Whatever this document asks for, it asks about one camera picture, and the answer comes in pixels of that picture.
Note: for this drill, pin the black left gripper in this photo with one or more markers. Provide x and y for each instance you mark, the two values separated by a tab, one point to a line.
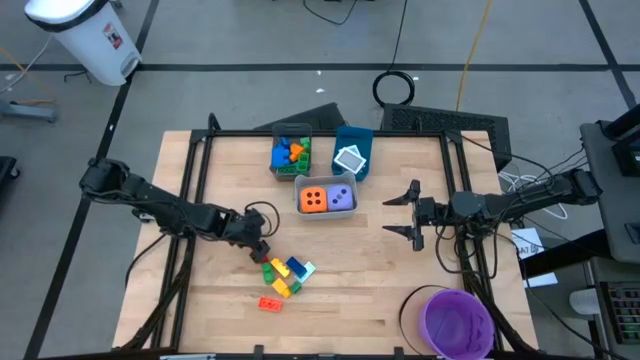
242	227

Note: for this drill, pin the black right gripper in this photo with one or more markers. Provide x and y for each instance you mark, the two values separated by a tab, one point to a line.
432	215

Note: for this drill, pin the green two-stud brick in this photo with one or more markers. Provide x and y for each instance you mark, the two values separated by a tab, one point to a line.
305	144
303	162
268	274

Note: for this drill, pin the long yellow studded brick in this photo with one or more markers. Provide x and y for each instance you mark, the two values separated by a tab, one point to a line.
280	268

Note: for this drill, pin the yellow single-stud brick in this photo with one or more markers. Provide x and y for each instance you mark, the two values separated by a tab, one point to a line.
281	288

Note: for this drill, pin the light cyan brick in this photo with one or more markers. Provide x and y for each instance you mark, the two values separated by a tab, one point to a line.
309	270

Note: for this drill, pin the light grey plastic bin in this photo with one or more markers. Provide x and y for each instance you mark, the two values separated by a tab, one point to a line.
325	216

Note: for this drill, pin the orange foam die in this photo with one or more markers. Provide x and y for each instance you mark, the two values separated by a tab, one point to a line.
314	198

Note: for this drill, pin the purple foam die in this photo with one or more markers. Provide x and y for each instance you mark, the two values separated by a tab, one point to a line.
334	192

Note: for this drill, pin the white playing cards box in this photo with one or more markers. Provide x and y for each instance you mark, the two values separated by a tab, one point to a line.
350	161

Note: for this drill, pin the long dark green brick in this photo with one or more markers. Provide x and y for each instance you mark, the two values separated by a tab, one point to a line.
287	171

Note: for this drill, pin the large blue stepped brick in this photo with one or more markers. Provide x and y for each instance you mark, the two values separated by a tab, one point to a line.
280	157

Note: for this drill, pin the orange single-stud brick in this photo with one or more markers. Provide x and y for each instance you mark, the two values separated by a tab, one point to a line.
296	151

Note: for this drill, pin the blue single-stud brick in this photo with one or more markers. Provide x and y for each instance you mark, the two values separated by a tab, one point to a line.
285	142

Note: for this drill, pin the dark grey plastic bin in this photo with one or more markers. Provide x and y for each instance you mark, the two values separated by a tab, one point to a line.
292	129

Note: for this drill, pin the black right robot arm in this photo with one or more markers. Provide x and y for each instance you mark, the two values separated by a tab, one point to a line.
525	200

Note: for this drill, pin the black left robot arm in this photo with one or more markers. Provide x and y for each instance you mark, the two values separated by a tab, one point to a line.
150	200

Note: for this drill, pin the teal plastic bin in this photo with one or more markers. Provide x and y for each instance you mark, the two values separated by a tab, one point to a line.
357	134

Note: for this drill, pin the black perforated panel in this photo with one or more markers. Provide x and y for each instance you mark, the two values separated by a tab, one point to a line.
450	120

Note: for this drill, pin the white printed paper sheet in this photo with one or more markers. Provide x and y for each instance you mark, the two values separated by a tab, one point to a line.
525	240

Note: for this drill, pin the purple plastic bucket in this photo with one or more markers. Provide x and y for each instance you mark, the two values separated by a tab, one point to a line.
457	325

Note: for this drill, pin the black flat panel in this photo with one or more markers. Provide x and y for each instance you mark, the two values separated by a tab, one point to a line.
320	117

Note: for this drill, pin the white rounded device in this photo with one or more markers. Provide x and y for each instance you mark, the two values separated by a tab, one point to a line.
582	301

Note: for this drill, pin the grey side desk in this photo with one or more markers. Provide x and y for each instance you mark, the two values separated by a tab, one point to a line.
597	270

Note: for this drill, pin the black desk device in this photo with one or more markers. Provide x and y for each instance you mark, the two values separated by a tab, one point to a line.
627	157

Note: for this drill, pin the black keyboard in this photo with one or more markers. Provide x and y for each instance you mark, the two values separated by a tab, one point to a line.
622	312

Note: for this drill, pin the black floor object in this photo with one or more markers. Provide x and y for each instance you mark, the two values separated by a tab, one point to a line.
7	167

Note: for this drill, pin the white pedal trash can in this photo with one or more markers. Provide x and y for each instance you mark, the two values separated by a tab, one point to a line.
95	40

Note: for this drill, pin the grey stand foot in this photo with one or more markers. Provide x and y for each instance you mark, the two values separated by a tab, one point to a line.
30	111

